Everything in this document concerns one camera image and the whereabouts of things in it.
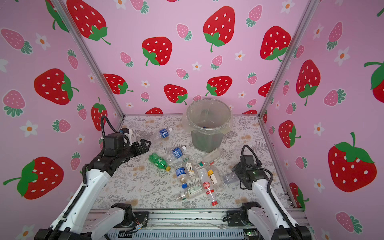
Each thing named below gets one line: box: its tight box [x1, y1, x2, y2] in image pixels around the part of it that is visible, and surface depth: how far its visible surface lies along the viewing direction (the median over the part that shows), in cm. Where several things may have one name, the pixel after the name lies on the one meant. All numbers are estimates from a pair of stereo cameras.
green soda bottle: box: [148, 152, 171, 172], surface depth 91 cm
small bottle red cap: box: [206, 189, 218, 207], surface depth 80 cm
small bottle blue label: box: [175, 167, 188, 189], surface depth 88 cm
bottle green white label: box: [182, 183, 205, 201], surface depth 81 cm
